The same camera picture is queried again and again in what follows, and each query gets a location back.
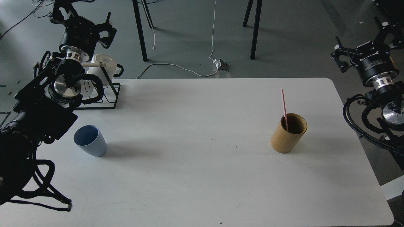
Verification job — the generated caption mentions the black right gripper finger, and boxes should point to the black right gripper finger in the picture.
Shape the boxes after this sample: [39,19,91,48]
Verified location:
[330,36,359,73]
[373,17,404,50]

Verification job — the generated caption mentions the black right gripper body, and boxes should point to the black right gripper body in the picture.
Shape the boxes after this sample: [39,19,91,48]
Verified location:
[356,43,399,87]

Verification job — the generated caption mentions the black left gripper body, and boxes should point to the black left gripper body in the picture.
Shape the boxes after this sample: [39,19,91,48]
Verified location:
[59,17,101,62]

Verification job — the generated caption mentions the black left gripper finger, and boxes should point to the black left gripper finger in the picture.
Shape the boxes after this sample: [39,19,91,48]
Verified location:
[50,0,79,25]
[96,12,117,49]

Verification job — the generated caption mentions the blue cup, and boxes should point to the blue cup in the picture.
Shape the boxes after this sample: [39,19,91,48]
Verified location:
[73,125,107,157]

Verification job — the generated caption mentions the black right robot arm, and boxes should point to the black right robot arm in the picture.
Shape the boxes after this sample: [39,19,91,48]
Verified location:
[331,17,404,169]

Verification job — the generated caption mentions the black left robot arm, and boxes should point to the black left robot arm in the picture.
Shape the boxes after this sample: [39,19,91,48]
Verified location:
[0,0,117,212]

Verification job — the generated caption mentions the white mug on rack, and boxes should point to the white mug on rack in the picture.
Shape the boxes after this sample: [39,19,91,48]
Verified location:
[87,54,124,86]

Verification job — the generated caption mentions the black table leg left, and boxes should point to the black table leg left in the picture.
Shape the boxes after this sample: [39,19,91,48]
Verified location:
[132,0,153,62]

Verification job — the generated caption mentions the black table leg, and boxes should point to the black table leg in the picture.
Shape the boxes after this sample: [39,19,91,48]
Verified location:
[132,0,153,62]
[242,0,263,60]

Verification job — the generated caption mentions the black table leg right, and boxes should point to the black table leg right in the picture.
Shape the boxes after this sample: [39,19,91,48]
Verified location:
[242,0,263,60]

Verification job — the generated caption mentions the bamboo cylindrical holder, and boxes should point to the bamboo cylindrical holder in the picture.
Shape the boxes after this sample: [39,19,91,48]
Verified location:
[270,113,308,154]

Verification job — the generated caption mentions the white power adapter on floor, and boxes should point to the white power adapter on floor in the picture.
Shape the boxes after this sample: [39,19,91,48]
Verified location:
[213,59,229,72]

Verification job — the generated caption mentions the black cables on floor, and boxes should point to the black cables on floor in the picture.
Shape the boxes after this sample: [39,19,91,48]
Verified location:
[0,0,95,41]

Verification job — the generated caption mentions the black wire cup rack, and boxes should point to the black wire cup rack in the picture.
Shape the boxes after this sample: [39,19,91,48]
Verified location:
[47,61,122,110]

